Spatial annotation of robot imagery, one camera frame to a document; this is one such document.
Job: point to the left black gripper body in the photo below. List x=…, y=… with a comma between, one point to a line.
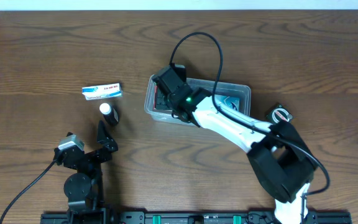
x=92, y=154

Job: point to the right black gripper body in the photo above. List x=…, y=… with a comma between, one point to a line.
x=169, y=101

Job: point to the blue Kool Fever box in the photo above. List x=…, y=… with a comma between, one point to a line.
x=229, y=101

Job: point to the green Zam-Buk box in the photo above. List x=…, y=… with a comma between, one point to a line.
x=278, y=113

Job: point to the red small box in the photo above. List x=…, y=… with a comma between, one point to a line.
x=156, y=97

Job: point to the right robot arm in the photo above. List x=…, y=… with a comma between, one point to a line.
x=283, y=164

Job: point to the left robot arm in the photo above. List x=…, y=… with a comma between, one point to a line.
x=84, y=189

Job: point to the clear plastic container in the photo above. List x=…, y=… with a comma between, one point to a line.
x=242, y=92

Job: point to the dark bottle white cap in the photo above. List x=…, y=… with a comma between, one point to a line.
x=109, y=114

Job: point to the white blue medicine box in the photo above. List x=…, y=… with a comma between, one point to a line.
x=99, y=92

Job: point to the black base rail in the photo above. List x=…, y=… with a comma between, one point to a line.
x=254, y=217

